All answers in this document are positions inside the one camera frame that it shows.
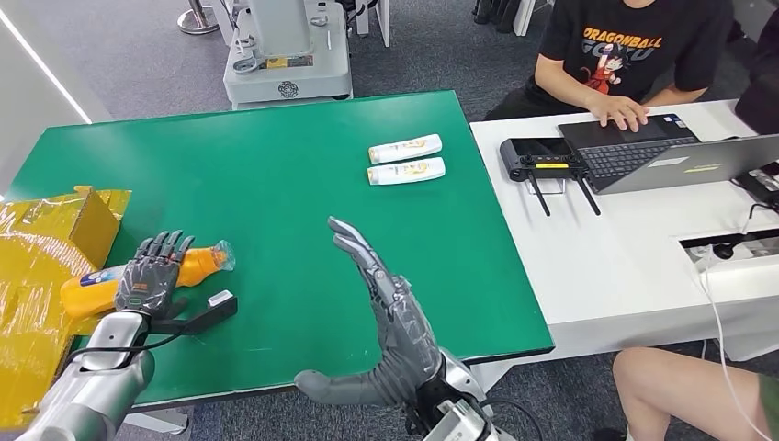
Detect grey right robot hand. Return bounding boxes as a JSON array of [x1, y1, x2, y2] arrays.
[[294, 216, 445, 408]]

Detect person's right hand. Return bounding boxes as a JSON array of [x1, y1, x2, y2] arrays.
[[585, 94, 650, 133]]

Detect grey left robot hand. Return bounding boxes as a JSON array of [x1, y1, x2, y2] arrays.
[[113, 230, 196, 319]]

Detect orange bottle with clear cap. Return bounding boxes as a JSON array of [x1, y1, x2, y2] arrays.
[[59, 239, 237, 321]]

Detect white shampoo bottle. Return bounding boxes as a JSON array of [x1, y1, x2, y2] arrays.
[[367, 156, 446, 187], [367, 133, 444, 164]]

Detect laptop with silver lid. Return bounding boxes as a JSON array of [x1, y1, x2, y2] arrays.
[[558, 113, 779, 196]]

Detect person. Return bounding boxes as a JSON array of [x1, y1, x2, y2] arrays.
[[483, 0, 735, 134]]

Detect black controller with antennas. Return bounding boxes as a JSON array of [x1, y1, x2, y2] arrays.
[[499, 137, 603, 218]]

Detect yellow cardboard box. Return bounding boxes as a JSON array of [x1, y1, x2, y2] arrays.
[[0, 185, 132, 430]]

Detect black bulky object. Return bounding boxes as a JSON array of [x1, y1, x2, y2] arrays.
[[734, 24, 779, 136]]

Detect black flat device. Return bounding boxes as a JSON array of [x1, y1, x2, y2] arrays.
[[729, 167, 779, 209]]

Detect white machine base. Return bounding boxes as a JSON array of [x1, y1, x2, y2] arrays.
[[222, 0, 355, 111]]

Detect metal stanchion base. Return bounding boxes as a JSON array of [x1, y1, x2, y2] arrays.
[[176, 0, 220, 36]]

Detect person's bare leg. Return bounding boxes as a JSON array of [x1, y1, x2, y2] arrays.
[[611, 346, 779, 441]]

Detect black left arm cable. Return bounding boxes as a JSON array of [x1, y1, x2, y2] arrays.
[[63, 331, 184, 367]]

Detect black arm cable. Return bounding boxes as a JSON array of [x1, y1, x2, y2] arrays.
[[63, 331, 184, 367], [480, 398, 546, 441]]

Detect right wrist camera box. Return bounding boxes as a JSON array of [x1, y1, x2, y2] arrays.
[[423, 398, 488, 441]]

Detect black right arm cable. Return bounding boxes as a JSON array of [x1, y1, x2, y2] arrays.
[[480, 398, 546, 441]]

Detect desk cable tray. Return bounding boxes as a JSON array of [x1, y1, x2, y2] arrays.
[[679, 230, 779, 269]]

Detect thin white cable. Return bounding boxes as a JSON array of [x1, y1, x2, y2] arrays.
[[694, 255, 779, 439]]

